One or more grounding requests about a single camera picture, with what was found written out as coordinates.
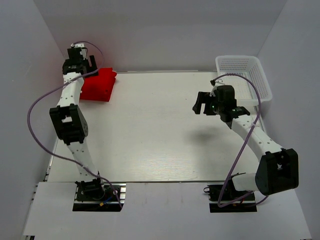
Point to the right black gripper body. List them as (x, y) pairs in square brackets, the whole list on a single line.
[(215, 106)]

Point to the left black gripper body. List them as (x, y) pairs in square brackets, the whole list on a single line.
[(85, 63)]

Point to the red t-shirt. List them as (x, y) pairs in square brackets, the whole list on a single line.
[(96, 96), (100, 84)]

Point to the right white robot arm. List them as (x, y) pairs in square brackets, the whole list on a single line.
[(278, 168)]

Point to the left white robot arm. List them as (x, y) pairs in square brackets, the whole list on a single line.
[(69, 122)]

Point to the white plastic basket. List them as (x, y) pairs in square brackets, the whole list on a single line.
[(247, 77)]

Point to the folded red t-shirt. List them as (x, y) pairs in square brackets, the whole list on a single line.
[(96, 96)]

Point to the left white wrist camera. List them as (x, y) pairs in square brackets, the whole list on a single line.
[(81, 46)]

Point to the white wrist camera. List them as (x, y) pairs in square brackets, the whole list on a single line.
[(215, 84), (81, 46)]

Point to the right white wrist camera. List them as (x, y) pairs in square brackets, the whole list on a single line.
[(215, 84)]

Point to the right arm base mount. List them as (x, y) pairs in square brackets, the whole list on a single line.
[(244, 205)]

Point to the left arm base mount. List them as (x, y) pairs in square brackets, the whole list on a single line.
[(109, 201)]

